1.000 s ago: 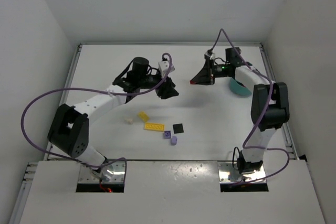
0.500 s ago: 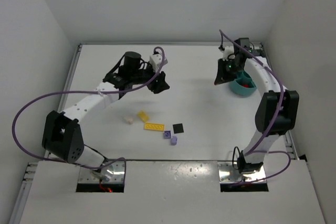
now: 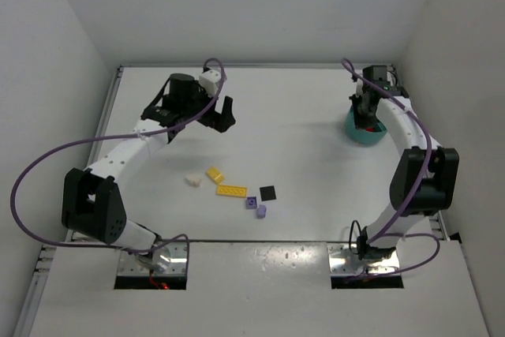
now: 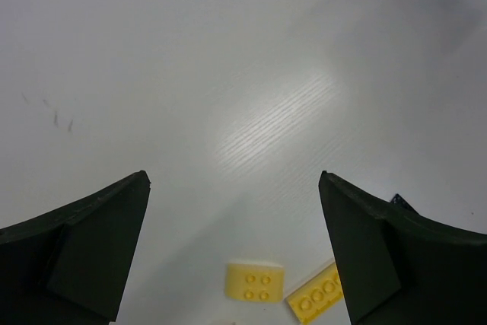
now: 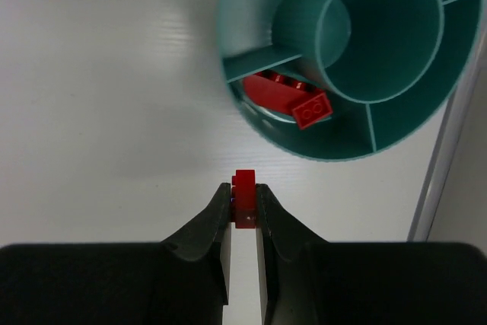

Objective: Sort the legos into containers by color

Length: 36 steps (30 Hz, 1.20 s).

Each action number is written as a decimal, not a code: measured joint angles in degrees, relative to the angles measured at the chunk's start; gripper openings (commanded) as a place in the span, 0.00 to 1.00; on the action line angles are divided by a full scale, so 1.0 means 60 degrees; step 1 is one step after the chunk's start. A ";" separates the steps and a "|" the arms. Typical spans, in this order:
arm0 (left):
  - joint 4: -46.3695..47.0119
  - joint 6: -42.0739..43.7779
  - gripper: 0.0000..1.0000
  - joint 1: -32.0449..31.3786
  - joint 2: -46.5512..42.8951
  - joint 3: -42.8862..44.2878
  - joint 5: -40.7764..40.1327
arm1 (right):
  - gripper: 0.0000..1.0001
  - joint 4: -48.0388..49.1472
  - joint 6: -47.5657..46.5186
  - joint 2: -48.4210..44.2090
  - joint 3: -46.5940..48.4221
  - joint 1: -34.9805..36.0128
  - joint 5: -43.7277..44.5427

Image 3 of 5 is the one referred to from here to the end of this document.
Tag purple lego brick stud up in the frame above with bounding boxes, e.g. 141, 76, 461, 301
245, 197, 258, 209

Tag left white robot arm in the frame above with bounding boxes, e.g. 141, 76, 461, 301
62, 67, 236, 255

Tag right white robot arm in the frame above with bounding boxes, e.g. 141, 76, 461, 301
342, 59, 459, 260

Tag teal round divided container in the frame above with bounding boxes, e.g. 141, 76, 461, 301
345, 109, 387, 146

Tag yellow lego slope brick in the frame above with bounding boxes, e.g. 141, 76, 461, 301
206, 167, 225, 185

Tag white lego piece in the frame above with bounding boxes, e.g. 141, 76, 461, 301
185, 175, 202, 188

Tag yellow long lego plate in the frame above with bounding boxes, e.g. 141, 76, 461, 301
216, 185, 248, 198

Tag black square lego plate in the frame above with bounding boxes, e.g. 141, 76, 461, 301
260, 185, 277, 201

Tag purple lego brick sideways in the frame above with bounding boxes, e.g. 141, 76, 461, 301
256, 204, 267, 219

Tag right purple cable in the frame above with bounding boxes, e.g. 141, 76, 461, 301
341, 58, 441, 279

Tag purple cable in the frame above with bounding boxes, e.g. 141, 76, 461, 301
9, 58, 228, 255
341, 58, 441, 279

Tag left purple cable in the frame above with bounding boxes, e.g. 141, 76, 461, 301
9, 58, 228, 255

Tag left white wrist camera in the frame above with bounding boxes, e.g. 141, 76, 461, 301
198, 69, 222, 96

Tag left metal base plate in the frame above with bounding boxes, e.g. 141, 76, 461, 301
117, 242, 189, 277

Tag metal base plate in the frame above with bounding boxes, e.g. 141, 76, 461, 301
117, 242, 189, 277
327, 243, 400, 277

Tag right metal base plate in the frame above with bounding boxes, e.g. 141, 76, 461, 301
327, 243, 400, 277

